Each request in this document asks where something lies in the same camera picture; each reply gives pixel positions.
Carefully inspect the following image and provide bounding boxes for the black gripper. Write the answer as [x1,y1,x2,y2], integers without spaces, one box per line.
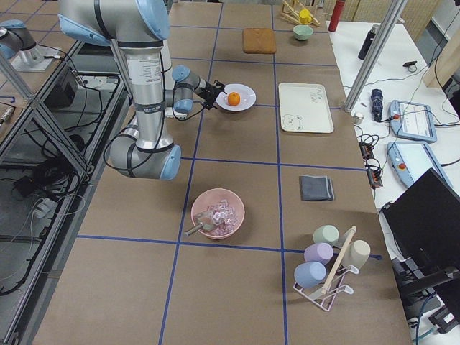
[195,80,226,110]

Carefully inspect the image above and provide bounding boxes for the orange mandarin fruit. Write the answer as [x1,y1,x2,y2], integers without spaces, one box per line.
[227,92,241,106]

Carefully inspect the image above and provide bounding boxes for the white round plate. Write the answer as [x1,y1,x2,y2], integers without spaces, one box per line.
[216,83,257,111]

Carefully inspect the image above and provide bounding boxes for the third robot arm edge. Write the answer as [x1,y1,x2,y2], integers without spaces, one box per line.
[1,19,52,73]

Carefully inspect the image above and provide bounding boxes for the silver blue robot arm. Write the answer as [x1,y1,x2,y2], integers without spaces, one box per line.
[58,1,225,180]

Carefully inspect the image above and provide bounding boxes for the brown wooden tray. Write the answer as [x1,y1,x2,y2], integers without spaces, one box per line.
[242,28,277,54]

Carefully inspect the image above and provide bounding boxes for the cream bear tray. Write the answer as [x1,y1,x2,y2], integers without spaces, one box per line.
[278,83,334,134]

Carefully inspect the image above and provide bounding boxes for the green ceramic bowl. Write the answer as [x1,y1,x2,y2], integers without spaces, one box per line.
[293,24,314,41]

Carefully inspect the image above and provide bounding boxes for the pink bowl with ice cubes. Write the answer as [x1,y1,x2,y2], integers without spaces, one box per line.
[186,188,245,239]

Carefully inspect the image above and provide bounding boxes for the wooden dish rack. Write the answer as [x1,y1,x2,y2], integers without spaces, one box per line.
[280,0,321,27]

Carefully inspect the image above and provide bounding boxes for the yellow mug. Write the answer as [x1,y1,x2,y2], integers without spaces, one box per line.
[298,9,313,24]

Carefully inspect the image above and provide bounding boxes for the metal scoop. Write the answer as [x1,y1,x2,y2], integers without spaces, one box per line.
[185,212,216,236]

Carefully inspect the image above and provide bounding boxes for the grey folded cloth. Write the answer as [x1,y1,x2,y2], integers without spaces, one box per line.
[299,175,335,201]

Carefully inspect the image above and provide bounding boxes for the small metal cup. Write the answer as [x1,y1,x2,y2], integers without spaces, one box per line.
[352,112,364,125]

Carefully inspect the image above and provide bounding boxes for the red bottle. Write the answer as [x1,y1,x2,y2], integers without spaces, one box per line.
[328,0,346,32]

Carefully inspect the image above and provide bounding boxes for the folded dark blue umbrella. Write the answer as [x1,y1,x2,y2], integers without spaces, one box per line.
[371,89,383,122]

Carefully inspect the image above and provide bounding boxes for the black bottle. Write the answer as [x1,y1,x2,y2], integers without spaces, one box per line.
[358,24,380,60]

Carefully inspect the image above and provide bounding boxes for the green cup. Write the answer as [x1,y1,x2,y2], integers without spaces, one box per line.
[313,224,339,245]

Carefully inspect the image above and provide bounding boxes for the purple cup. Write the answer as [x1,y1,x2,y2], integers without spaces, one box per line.
[303,242,334,265]

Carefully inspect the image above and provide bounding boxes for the wooden rod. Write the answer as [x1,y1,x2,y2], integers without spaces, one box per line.
[321,226,357,295]

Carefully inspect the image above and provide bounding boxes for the upper blue teach pendant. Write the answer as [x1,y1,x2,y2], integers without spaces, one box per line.
[389,100,437,143]

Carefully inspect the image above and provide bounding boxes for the blue teach pendant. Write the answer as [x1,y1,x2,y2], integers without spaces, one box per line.
[387,141,452,188]
[389,100,437,143]

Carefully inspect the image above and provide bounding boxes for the blue cup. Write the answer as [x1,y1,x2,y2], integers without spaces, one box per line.
[294,262,326,288]

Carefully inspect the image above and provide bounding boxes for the lower blue teach pendant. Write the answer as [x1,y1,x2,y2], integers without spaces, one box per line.
[387,141,452,188]

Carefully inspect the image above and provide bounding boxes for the beige cup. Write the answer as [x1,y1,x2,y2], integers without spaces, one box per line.
[341,240,371,270]

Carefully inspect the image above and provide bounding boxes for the black laptop monitor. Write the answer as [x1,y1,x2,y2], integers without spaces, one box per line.
[383,168,459,272]

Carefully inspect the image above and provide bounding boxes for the black power adapter box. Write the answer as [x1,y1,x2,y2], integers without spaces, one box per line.
[428,305,459,334]

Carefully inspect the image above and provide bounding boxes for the aluminium frame post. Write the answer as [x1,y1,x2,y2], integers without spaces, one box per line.
[343,0,408,113]

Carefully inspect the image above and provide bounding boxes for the white wire cup rack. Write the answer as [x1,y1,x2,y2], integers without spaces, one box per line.
[293,265,360,311]

